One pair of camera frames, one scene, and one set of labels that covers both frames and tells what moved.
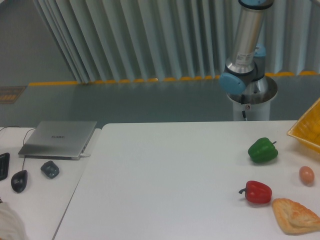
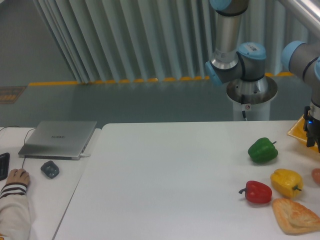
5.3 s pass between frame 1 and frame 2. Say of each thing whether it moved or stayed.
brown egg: moved
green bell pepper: stayed
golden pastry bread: stayed
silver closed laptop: stayed
